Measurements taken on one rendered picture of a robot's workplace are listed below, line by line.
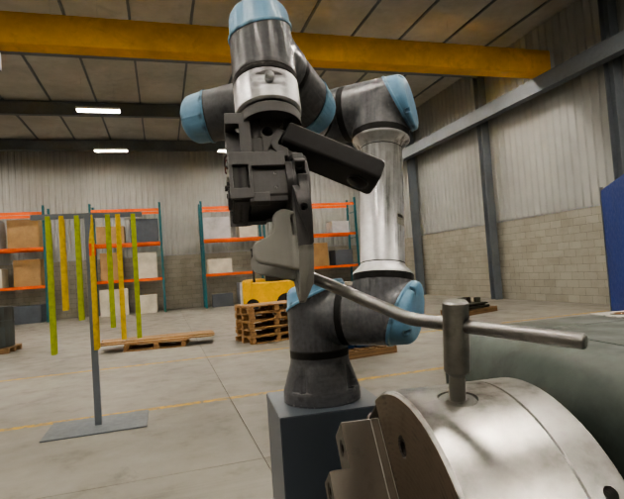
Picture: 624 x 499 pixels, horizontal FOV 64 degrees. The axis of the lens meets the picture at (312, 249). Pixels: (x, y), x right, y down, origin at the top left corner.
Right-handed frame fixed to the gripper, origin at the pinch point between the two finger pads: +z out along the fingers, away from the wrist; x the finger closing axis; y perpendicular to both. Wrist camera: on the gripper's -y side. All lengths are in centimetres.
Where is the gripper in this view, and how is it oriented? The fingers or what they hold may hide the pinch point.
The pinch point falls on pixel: (308, 288)
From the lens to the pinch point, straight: 50.0
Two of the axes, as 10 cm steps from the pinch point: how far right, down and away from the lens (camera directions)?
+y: -9.8, 0.6, -1.9
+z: 1.2, 9.3, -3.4
